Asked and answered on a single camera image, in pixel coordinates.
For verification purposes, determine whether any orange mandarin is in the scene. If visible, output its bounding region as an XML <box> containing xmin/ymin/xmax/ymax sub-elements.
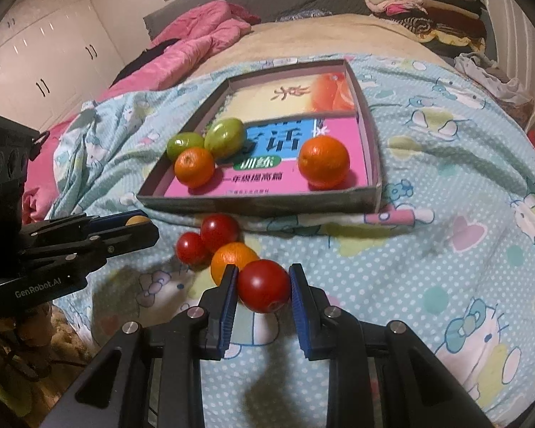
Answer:
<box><xmin>210</xmin><ymin>241</ymin><xmax>260</xmax><ymax>287</ymax></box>
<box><xmin>298</xmin><ymin>136</ymin><xmax>351</xmax><ymax>189</ymax></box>
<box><xmin>174</xmin><ymin>147</ymin><xmax>216</xmax><ymax>189</ymax></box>

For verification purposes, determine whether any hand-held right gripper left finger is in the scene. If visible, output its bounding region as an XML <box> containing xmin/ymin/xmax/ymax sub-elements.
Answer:
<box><xmin>40</xmin><ymin>265</ymin><xmax>240</xmax><ymax>428</ymax></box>

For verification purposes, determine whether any black garment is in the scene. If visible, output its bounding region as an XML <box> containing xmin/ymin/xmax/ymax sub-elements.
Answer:
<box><xmin>109</xmin><ymin>38</ymin><xmax>181</xmax><ymax>87</ymax></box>

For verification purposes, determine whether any white wardrobe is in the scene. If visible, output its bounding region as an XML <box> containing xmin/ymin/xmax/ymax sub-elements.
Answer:
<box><xmin>0</xmin><ymin>0</ymin><xmax>126</xmax><ymax>121</ymax></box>

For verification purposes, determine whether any light blue cat-print blanket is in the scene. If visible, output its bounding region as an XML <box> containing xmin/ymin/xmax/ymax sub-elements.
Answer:
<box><xmin>49</xmin><ymin>51</ymin><xmax>535</xmax><ymax>428</ymax></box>

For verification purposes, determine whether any shallow grey cardboard box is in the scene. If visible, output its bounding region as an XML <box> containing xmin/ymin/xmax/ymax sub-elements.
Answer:
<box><xmin>136</xmin><ymin>58</ymin><xmax>383</xmax><ymax>215</ymax></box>

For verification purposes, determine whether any stack of folded clothes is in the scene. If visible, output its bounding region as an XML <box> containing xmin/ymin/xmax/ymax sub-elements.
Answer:
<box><xmin>361</xmin><ymin>0</ymin><xmax>489</xmax><ymax>58</ymax></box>

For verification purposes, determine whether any red cherry tomato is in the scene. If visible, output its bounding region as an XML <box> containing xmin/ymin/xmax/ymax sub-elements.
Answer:
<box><xmin>175</xmin><ymin>232</ymin><xmax>211</xmax><ymax>266</ymax></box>
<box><xmin>237</xmin><ymin>259</ymin><xmax>292</xmax><ymax>314</ymax></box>
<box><xmin>200</xmin><ymin>214</ymin><xmax>240</xmax><ymax>253</ymax></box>

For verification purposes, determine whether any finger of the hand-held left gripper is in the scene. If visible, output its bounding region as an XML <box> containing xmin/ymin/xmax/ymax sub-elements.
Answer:
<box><xmin>20</xmin><ymin>209</ymin><xmax>150</xmax><ymax>244</ymax></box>
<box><xmin>22</xmin><ymin>222</ymin><xmax>160</xmax><ymax>277</ymax></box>

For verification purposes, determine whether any pink workbook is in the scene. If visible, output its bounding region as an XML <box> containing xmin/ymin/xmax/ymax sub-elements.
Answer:
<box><xmin>164</xmin><ymin>116</ymin><xmax>368</xmax><ymax>198</ymax></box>

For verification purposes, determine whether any pink quilt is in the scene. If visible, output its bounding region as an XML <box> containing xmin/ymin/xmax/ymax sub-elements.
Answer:
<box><xmin>22</xmin><ymin>0</ymin><xmax>261</xmax><ymax>228</ymax></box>

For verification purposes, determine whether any dark patterned pillow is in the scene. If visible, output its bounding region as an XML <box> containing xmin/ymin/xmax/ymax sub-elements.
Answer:
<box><xmin>274</xmin><ymin>6</ymin><xmax>335</xmax><ymax>22</ymax></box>

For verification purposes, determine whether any large green jujube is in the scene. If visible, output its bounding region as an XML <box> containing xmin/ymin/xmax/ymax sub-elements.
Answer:
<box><xmin>204</xmin><ymin>118</ymin><xmax>247</xmax><ymax>160</ymax></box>

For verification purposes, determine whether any beige and orange book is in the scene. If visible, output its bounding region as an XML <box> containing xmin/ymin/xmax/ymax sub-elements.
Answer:
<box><xmin>225</xmin><ymin>71</ymin><xmax>358</xmax><ymax>123</ymax></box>

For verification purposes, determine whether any beige bed sheet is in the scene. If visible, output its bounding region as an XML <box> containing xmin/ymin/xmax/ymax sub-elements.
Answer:
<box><xmin>183</xmin><ymin>13</ymin><xmax>455</xmax><ymax>94</ymax></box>

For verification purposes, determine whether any small green jujube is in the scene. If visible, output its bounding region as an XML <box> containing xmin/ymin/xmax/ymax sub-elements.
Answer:
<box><xmin>166</xmin><ymin>132</ymin><xmax>206</xmax><ymax>162</ymax></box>

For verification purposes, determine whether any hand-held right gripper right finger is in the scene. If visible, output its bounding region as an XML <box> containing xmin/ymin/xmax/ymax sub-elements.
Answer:
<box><xmin>288</xmin><ymin>263</ymin><xmax>493</xmax><ymax>428</ymax></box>

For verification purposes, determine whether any cream curtain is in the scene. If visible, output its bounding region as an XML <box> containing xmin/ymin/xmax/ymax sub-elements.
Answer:
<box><xmin>481</xmin><ymin>0</ymin><xmax>535</xmax><ymax>134</ymax></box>

